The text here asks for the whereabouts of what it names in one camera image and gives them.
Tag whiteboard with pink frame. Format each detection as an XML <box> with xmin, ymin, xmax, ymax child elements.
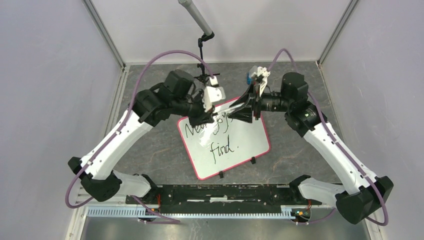
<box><xmin>177</xmin><ymin>98</ymin><xmax>271</xmax><ymax>180</ymax></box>

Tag white slotted cable duct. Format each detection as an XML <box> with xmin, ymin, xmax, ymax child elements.
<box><xmin>86</xmin><ymin>206</ymin><xmax>306</xmax><ymax>220</ymax></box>

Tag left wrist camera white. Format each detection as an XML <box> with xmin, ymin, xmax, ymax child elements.
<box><xmin>202</xmin><ymin>75</ymin><xmax>226</xmax><ymax>113</ymax></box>

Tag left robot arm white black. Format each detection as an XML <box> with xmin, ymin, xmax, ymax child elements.
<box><xmin>68</xmin><ymin>69</ymin><xmax>223</xmax><ymax>204</ymax></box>

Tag grey microphone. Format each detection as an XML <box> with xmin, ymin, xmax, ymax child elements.
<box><xmin>178</xmin><ymin>0</ymin><xmax>214</xmax><ymax>36</ymax></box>

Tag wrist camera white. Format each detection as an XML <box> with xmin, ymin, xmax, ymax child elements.
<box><xmin>247</xmin><ymin>65</ymin><xmax>271</xmax><ymax>95</ymax></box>
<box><xmin>202</xmin><ymin>75</ymin><xmax>226</xmax><ymax>113</ymax></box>

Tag blue red eraser block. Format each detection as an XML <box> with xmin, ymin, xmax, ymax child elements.
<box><xmin>246</xmin><ymin>74</ymin><xmax>252</xmax><ymax>85</ymax></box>

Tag black tripod stand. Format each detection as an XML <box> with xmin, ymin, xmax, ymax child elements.
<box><xmin>194</xmin><ymin>32</ymin><xmax>215</xmax><ymax>85</ymax></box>

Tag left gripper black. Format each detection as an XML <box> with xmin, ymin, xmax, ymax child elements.
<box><xmin>171</xmin><ymin>89</ymin><xmax>215</xmax><ymax>128</ymax></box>

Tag black white marker pen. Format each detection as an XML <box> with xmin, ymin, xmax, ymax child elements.
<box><xmin>213</xmin><ymin>103</ymin><xmax>243</xmax><ymax>114</ymax></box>

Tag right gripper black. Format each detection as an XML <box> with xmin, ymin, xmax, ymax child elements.
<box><xmin>228</xmin><ymin>80</ymin><xmax>293</xmax><ymax>124</ymax></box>

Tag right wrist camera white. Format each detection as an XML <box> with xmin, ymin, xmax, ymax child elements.
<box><xmin>247</xmin><ymin>65</ymin><xmax>271</xmax><ymax>95</ymax></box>

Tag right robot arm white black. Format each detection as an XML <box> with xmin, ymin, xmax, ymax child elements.
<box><xmin>229</xmin><ymin>72</ymin><xmax>394</xmax><ymax>226</ymax></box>

